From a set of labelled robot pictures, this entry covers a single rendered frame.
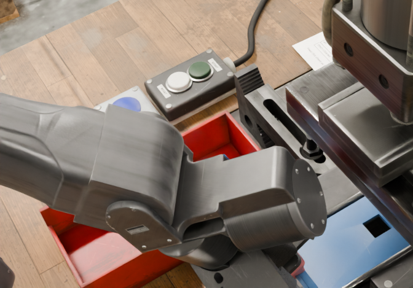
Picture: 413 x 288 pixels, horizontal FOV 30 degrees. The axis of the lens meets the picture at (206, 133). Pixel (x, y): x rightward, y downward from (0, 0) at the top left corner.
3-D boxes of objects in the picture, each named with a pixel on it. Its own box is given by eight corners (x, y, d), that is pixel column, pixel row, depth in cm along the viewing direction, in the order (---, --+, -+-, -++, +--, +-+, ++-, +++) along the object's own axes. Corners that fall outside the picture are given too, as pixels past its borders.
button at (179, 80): (165, 88, 102) (163, 77, 101) (184, 78, 103) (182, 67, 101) (176, 101, 100) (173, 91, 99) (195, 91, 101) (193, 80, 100)
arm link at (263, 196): (326, 166, 60) (251, 69, 52) (327, 263, 54) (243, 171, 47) (200, 200, 65) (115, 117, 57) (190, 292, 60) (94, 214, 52)
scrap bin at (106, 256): (53, 237, 91) (38, 209, 87) (232, 140, 97) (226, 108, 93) (94, 314, 84) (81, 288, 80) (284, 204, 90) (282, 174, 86)
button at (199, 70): (186, 77, 103) (184, 67, 101) (204, 67, 104) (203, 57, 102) (197, 90, 101) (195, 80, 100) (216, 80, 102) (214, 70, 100)
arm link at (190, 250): (260, 191, 62) (216, 166, 56) (267, 260, 59) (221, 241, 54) (188, 210, 65) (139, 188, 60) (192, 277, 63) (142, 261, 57)
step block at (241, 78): (240, 121, 99) (233, 73, 92) (259, 111, 100) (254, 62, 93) (267, 153, 95) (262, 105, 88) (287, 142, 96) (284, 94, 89)
